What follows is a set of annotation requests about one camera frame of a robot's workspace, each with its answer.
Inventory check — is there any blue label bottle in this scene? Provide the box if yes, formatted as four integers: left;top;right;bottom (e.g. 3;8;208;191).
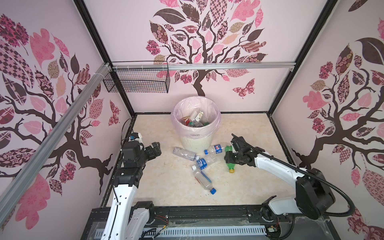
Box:
191;156;222;171

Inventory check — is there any blue cap clear bottle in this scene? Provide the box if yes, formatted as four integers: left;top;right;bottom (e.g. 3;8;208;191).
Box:
194;170;217;195

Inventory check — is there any black wire mesh basket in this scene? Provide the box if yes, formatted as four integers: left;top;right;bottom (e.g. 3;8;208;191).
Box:
103;60;171;94

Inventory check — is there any green sprite bottle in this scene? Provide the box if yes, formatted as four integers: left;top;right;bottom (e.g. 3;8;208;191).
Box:
224;146;235;174

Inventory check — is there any pepsi label clear bottle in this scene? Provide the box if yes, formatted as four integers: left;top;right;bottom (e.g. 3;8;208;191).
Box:
204;143;227;155

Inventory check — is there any white ribbed trash bin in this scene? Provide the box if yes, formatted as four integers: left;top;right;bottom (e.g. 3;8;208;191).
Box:
180;135;213;153

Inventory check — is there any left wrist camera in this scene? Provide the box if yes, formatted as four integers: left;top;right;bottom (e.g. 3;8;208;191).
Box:
129;133;143;144

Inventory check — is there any black corrugated cable conduit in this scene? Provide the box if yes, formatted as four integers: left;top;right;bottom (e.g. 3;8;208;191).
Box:
231;134;356;218

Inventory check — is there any aluminium rail left wall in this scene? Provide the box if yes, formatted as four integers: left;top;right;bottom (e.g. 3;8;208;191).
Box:
1;63;111;224

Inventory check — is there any aluminium rail back wall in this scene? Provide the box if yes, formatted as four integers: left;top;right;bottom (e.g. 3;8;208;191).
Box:
113;62;296;71

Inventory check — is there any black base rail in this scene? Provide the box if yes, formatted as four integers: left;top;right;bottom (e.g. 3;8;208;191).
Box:
80;203;340;240

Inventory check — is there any pink plastic bin liner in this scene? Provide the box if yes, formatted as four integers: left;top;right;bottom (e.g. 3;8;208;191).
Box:
171;96;221;139

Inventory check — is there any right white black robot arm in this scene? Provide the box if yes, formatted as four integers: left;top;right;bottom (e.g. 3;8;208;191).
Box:
225;136;336;221

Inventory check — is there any green cap clear bottle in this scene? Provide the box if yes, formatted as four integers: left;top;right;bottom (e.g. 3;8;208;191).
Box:
189;110;204;123

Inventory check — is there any clear crushed bottle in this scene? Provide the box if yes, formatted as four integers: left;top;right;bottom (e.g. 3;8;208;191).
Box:
173;147;200;161

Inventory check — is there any red orange label bottle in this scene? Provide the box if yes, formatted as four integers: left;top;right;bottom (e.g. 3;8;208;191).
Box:
180;116;191;126

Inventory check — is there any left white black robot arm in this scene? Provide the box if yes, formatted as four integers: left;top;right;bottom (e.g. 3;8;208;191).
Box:
101;141;162;240

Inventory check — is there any white slotted cable duct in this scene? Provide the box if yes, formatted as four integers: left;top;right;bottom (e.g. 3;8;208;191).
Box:
141;226;267;240

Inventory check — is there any aluminium rail wall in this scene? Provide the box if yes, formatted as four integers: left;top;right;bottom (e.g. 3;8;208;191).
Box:
113;62;296;71
1;63;111;224

